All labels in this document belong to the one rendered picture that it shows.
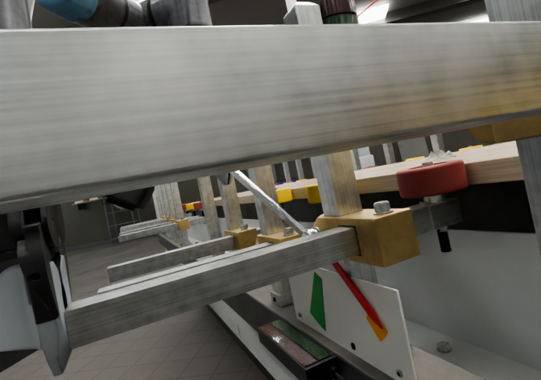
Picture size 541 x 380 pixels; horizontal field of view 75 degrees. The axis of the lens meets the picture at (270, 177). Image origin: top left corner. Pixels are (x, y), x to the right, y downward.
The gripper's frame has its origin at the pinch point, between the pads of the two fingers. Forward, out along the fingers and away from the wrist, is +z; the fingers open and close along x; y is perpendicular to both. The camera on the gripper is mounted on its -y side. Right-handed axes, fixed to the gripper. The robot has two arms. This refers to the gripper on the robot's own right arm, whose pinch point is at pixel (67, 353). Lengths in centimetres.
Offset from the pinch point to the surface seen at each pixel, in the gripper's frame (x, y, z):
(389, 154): -114, -138, -14
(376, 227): 5.0, -28.3, -4.0
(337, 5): -1.2, -34.0, -30.2
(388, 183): -12.4, -45.9, -6.7
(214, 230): -78, -31, 1
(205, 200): -78, -30, -10
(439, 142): -82, -139, -14
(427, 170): 2.6, -38.8, -8.3
